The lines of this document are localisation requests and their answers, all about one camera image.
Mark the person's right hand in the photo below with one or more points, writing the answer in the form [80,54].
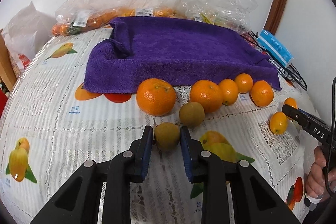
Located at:
[315,182]

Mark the small round orange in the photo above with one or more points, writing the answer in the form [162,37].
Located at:
[244,82]

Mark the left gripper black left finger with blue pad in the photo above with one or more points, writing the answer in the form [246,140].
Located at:
[100,187]

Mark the blue white carton box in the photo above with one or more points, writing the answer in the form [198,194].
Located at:
[275,48]

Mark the wooden board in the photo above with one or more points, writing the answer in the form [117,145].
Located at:
[7,74]

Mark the clear bag with oranges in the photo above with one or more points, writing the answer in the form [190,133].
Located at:
[77,16]

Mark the green-brown kiwi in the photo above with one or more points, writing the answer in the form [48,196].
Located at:
[191,114]
[167,136]

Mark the small kumquat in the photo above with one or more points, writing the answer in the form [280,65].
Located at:
[291,102]
[278,123]

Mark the fruit print lace tablecloth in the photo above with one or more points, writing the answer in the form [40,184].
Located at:
[46,133]

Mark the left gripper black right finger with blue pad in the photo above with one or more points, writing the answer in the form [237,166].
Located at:
[231,189]

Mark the purple towel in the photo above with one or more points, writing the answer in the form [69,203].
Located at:
[178,51]

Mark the white plastic bag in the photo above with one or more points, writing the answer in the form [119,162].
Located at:
[26,34]

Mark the black wire rack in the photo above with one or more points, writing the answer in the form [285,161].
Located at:
[291,74]

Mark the small oval orange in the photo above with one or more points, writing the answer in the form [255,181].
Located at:
[230,91]

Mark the large orange mandarin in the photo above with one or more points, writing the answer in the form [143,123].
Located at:
[156,97]

